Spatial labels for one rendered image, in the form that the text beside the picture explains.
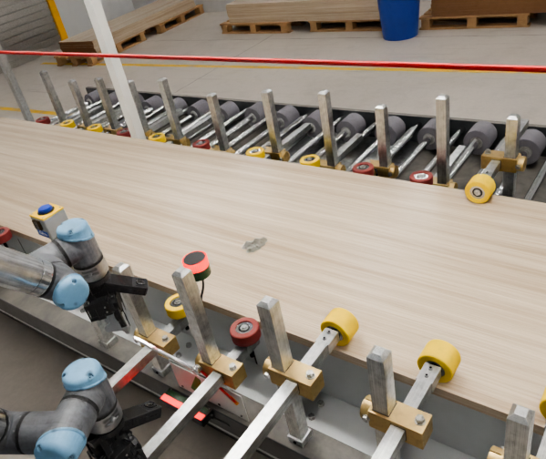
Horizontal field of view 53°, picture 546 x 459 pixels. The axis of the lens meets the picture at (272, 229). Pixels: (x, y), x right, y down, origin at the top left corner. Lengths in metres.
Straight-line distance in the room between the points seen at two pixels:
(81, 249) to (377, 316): 0.75
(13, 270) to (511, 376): 1.05
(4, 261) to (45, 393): 1.86
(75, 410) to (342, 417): 0.78
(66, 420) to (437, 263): 1.03
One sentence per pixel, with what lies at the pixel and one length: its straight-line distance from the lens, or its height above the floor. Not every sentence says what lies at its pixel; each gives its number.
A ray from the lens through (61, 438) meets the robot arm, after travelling 1.07.
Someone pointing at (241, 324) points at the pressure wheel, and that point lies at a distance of 1.49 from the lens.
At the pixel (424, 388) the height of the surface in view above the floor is 0.96.
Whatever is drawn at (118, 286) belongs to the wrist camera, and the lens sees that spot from 1.44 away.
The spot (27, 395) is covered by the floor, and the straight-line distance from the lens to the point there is 3.02.
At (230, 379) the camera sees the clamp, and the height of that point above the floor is 0.86.
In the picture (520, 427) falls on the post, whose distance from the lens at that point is 1.01.
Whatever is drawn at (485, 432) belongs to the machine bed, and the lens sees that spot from 1.44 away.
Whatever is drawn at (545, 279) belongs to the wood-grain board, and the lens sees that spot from 1.58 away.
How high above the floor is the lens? 1.89
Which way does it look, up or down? 33 degrees down
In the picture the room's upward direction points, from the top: 12 degrees counter-clockwise
